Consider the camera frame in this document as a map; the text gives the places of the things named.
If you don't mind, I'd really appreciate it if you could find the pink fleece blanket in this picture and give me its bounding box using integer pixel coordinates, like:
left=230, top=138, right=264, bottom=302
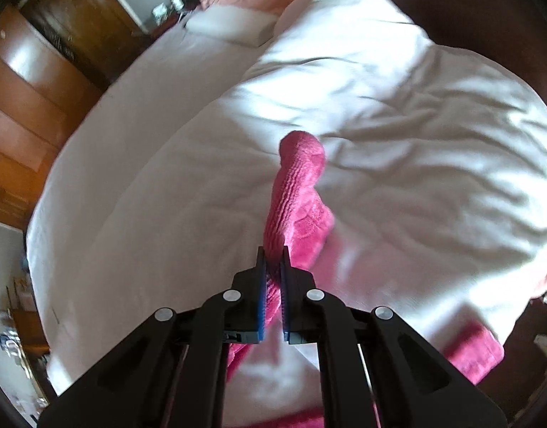
left=224, top=130, right=506, bottom=428

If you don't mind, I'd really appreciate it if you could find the nightstand with small items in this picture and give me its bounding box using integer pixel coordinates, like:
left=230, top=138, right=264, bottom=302
left=149, top=0, right=190, bottom=26

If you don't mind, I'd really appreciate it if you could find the white duvet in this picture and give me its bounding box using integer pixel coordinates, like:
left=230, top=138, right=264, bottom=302
left=95, top=0, right=547, bottom=428

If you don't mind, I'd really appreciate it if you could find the white pillow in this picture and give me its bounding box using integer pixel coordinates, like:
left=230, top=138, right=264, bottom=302
left=184, top=6, right=282, bottom=48

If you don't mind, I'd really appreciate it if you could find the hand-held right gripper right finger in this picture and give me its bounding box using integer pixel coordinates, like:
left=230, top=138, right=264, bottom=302
left=279, top=246, right=509, bottom=428

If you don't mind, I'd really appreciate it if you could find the dark wooden door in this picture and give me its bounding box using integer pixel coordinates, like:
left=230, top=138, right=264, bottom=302
left=19, top=0, right=146, bottom=86

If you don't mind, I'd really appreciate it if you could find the bed with white sheet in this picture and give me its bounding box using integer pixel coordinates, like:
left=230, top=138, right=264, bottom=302
left=26, top=20, right=283, bottom=397

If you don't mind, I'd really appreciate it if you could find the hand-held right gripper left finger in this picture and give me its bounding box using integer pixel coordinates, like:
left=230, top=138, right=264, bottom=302
left=37, top=246, right=268, bottom=428

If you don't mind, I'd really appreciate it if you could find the orange wooden wardrobe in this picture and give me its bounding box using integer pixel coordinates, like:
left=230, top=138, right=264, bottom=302
left=0, top=4, right=106, bottom=233

